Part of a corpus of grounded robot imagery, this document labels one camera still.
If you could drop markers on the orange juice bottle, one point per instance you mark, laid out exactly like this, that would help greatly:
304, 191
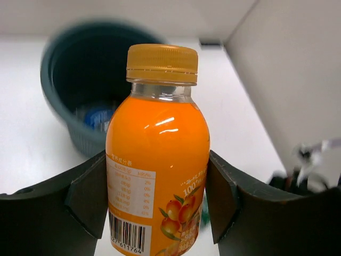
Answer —
157, 151

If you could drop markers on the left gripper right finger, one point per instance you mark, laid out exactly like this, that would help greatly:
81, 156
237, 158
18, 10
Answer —
249, 217

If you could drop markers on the dark green plastic bin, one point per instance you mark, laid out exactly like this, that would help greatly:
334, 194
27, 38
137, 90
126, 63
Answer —
84, 67

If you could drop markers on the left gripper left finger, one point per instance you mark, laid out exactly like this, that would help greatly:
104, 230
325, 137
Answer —
63, 215

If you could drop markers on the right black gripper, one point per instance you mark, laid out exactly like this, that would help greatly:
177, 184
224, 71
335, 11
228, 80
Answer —
303, 180

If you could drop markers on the blue label water bottle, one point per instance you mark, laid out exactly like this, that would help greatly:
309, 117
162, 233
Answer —
97, 115

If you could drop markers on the right black table label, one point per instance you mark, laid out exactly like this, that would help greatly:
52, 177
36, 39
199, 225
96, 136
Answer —
210, 43

